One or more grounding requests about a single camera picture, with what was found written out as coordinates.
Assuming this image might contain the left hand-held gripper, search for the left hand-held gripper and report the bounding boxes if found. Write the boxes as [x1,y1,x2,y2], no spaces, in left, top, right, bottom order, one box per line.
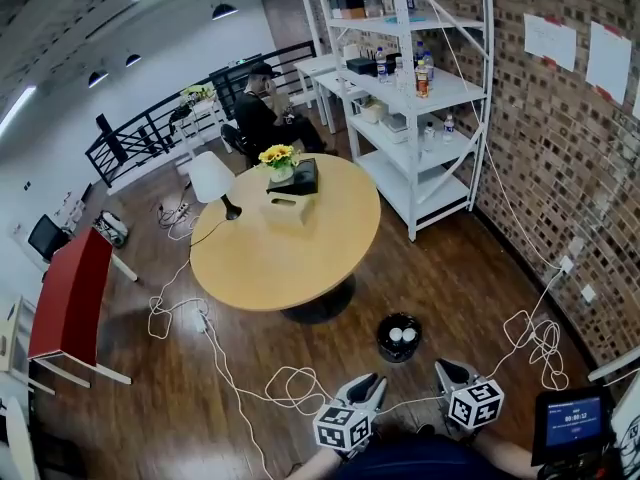
[313,372,389,453]

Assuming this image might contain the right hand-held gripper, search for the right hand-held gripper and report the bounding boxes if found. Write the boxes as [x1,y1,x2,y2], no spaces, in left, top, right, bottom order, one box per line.
[433,358,505,431]

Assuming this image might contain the black round bin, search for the black round bin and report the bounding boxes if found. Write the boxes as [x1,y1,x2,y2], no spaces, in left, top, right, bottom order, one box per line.
[375,311,424,364]

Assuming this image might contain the person's right forearm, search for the person's right forearm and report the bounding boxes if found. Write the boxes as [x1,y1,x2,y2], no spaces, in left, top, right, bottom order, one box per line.
[469,430,544,479]

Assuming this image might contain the person's left forearm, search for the person's left forearm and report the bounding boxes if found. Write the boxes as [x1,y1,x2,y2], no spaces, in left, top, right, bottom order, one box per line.
[284,447,346,480]

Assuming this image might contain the person's dark shirt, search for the person's dark shirt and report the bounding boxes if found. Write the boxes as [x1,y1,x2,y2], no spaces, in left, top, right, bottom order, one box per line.
[339,432,521,480]

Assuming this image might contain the black tablet with screen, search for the black tablet with screen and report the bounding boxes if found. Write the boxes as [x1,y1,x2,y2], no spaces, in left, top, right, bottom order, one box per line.
[530,387,614,467]

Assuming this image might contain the round wooden table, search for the round wooden table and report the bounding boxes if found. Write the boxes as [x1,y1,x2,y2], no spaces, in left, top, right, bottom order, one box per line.
[189,153,382,325]

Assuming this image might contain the wooden tissue box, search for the wooden tissue box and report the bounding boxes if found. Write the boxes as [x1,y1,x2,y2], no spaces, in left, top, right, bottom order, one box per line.
[259,192,317,227]

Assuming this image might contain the black tissue box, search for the black tissue box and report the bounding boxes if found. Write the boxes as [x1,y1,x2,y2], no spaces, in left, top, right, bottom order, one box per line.
[265,157,320,197]

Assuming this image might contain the white flat appliance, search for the white flat appliance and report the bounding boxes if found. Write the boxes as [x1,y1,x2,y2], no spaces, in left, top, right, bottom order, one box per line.
[379,112,411,144]

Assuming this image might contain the sunflower bouquet in vase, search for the sunflower bouquet in vase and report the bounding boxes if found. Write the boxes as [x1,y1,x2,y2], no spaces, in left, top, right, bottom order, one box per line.
[257,143,301,184]

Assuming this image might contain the white shade table lamp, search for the white shade table lamp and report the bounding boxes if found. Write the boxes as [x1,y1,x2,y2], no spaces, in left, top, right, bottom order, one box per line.
[188,150,244,222]

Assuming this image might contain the beige storage container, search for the beige storage container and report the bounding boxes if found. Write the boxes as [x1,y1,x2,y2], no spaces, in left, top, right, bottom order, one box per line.
[359,98,386,123]

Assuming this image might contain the white metal shelf rack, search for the white metal shelf rack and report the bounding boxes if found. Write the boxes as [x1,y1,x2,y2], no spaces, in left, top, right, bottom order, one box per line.
[294,0,496,243]

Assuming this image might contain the black office chair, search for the black office chair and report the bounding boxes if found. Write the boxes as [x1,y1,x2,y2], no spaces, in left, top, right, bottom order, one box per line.
[220,122,251,157]

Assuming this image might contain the orange drink bottle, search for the orange drink bottle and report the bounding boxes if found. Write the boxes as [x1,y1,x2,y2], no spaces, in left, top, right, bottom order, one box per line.
[414,59,431,99]

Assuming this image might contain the white rectangular table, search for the white rectangular table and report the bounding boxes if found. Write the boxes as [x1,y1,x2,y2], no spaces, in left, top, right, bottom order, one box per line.
[313,70,369,134]
[293,53,346,134]

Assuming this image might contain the blue label water bottle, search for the blue label water bottle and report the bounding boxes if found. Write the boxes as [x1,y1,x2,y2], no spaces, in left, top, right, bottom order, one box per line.
[374,46,390,85]

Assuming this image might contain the black box with antennas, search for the black box with antennas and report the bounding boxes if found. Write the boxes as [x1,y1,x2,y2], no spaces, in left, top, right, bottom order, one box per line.
[345,56,379,77]

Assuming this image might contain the small white side table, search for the small white side table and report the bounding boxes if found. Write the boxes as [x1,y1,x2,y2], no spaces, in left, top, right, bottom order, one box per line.
[169,98,226,157]

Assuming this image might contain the green bundle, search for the green bundle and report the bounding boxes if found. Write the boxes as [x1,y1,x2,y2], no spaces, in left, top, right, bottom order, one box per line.
[180,83,217,103]

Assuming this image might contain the white paper sheet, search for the white paper sheet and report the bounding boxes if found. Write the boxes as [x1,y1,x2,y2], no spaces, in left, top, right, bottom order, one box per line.
[523,12,578,73]
[584,20,633,105]

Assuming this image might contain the white round side table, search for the white round side table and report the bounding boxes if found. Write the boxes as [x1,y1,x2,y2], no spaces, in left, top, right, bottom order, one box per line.
[4,396,31,480]

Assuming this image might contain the black monitor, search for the black monitor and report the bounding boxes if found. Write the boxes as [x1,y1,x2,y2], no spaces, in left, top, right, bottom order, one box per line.
[27,213,71,262]

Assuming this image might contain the light wooden cabinet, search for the light wooden cabinet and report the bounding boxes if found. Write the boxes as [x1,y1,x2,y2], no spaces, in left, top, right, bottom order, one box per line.
[0,295,36,374]

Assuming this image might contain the black metal railing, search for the black metal railing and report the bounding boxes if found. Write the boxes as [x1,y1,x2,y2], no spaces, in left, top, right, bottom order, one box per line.
[84,40,317,189]

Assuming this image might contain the dark boxes on shelf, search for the dark boxes on shelf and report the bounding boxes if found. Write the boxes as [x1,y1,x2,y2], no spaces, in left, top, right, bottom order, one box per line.
[329,0,366,20]

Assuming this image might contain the tangled white charging cable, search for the tangled white charging cable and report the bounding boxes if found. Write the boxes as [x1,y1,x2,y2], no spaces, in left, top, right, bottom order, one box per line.
[379,267,571,414]

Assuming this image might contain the long white extension cable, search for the long white extension cable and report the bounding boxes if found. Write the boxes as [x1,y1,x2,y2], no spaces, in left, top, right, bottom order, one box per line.
[147,257,341,480]

